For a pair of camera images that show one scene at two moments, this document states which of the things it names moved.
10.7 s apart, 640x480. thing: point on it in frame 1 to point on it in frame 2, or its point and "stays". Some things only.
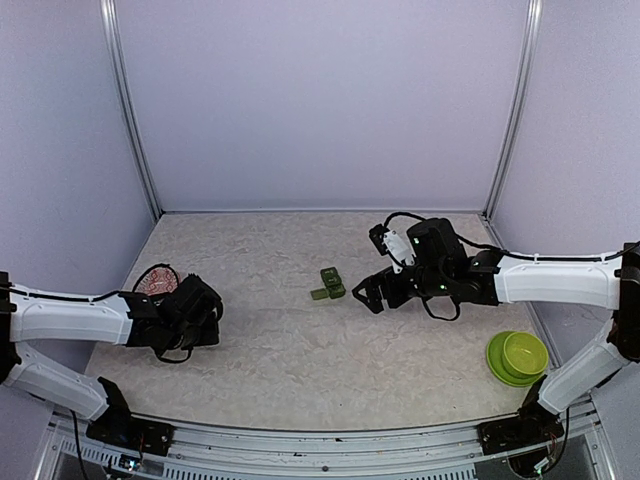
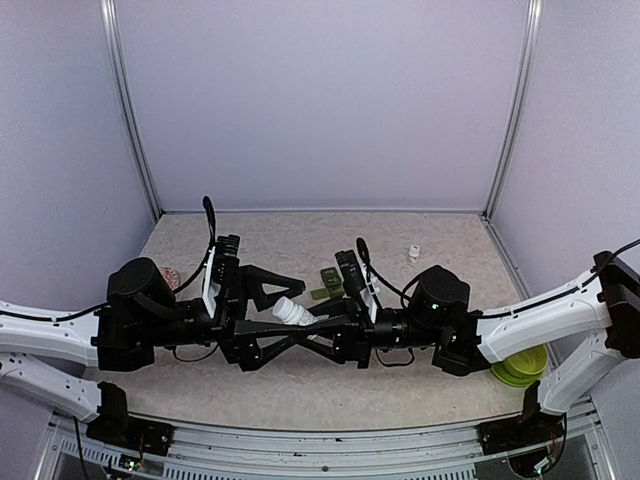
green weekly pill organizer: (333, 283) stays
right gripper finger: (372, 299) to (334, 308)
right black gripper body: (398, 296) to (364, 331)
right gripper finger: (373, 284) to (344, 345)
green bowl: (525, 355) stays
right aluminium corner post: (531, 41) stays
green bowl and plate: (494, 355) stays
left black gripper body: (196, 337) to (229, 308)
